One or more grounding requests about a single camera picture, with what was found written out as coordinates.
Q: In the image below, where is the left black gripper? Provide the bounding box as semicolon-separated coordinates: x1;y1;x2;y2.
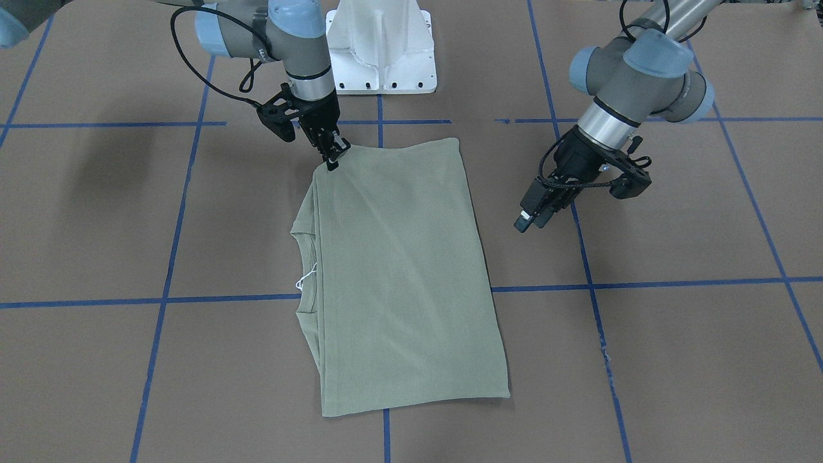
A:
514;126;628;232

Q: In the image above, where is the brown table mat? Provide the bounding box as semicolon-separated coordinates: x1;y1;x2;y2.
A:
2;1;822;462

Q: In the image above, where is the olive green long-sleeve shirt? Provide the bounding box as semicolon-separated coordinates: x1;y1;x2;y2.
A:
291;138;511;418

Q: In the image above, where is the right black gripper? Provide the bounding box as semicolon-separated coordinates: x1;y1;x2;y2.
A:
296;94;352;171

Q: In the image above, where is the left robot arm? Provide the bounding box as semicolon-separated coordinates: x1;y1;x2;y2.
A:
514;1;718;232

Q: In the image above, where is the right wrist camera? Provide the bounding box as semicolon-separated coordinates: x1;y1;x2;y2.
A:
256;89;300;143

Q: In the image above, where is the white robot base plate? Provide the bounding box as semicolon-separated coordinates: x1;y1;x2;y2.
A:
325;1;438;96

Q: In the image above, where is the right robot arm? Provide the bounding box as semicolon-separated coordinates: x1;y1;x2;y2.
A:
168;1;351;170

